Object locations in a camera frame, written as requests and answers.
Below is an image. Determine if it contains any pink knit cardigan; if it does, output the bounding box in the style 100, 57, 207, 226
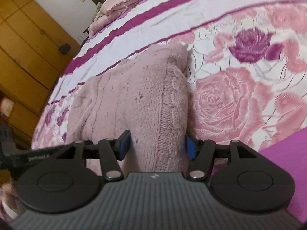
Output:
66, 43, 189, 173

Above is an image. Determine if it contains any person's left hand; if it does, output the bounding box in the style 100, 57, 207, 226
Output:
1, 183, 24, 222

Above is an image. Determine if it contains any black wardrobe knob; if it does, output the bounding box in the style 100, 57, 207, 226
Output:
58, 43, 71, 55

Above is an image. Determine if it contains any floral striped bed sheet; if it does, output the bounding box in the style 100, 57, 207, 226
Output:
32, 0, 306, 221

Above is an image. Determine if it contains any yellow wooden wardrobe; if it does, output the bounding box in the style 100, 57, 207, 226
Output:
1, 0, 80, 149

